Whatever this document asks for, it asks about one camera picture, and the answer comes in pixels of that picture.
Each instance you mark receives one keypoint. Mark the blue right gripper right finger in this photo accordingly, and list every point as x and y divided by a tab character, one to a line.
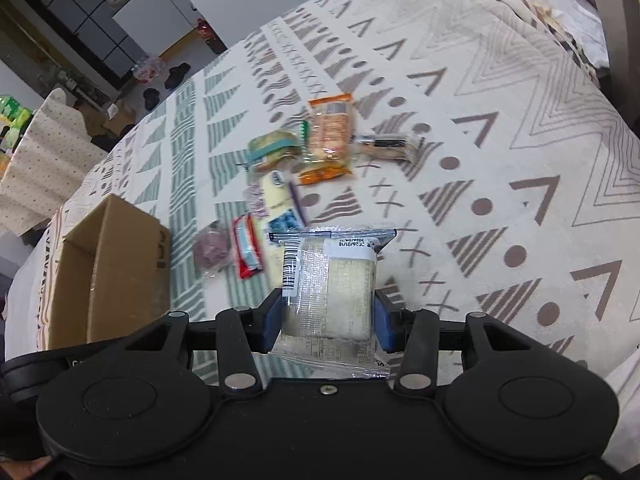
386	322

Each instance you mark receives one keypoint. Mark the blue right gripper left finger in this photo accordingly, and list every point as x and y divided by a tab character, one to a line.
271	310

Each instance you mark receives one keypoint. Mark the white cake clear wrapper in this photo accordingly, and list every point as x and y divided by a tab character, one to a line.
328	285

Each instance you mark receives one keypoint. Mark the blueberry honey cake packet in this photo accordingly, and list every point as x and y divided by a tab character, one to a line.
273	204

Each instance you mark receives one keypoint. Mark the person hand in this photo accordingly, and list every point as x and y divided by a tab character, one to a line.
23	469

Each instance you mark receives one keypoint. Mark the red white snack packet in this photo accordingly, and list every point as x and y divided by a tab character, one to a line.
246	248

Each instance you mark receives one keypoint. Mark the purple snack packet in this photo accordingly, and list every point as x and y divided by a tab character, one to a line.
211	249

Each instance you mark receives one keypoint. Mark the cardboard box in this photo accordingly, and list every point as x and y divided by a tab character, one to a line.
113	276

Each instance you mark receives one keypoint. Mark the green striped sandwich biscuit packet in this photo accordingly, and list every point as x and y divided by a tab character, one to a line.
267	151

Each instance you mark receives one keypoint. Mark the brown bar clear wrapper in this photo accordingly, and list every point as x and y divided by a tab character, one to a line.
400	147

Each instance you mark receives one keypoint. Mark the orange cracker packet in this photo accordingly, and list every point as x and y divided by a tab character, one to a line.
327	140

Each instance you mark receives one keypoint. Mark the patterned bed blanket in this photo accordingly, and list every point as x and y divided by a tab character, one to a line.
522	202

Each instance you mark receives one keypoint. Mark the black slipper left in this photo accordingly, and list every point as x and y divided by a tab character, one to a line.
151	98

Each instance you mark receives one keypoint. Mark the black slipper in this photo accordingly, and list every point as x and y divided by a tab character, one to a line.
176	76
151	98

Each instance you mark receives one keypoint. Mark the black slipper right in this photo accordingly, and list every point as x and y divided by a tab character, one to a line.
176	76

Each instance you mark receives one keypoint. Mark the dotted tablecloth round table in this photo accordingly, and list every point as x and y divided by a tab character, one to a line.
48	167

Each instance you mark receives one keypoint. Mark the pack of water bottles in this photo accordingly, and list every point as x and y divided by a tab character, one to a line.
147	68

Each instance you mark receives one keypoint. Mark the white kitchen cabinet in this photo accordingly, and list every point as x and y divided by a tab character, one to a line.
156	25

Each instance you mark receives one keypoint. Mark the black glass grid door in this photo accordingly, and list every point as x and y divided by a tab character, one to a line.
88	27

